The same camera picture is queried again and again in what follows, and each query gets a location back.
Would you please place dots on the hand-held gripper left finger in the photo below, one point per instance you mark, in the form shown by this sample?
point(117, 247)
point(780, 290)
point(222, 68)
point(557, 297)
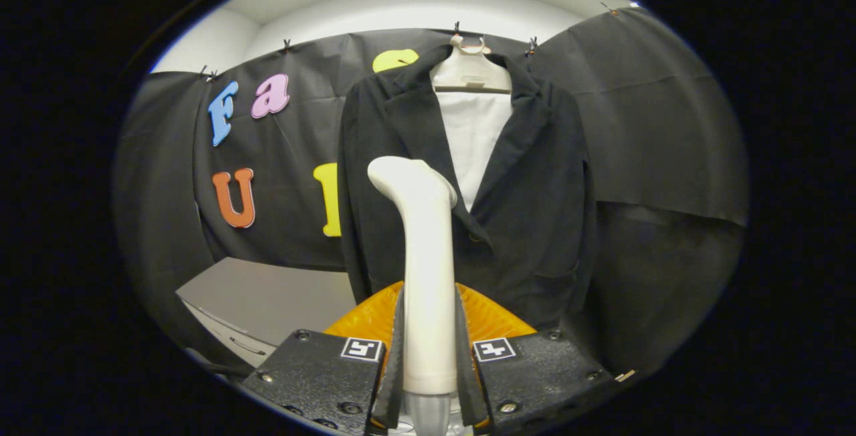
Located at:
point(391, 396)

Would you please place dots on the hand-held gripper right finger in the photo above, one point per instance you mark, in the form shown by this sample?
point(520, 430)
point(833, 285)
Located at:
point(468, 396)

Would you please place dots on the white garment steamer head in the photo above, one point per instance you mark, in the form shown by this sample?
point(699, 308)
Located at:
point(428, 275)

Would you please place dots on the black jacket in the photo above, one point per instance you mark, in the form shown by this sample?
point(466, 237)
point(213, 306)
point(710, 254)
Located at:
point(535, 222)

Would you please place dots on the grey cabinet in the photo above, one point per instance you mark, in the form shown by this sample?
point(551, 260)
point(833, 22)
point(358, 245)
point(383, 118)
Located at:
point(267, 295)

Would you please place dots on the black backdrop cloth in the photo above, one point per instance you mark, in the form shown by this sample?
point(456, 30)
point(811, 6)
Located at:
point(669, 155)

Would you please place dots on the white plastic hanger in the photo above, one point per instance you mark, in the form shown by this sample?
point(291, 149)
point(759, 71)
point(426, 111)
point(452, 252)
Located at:
point(468, 71)

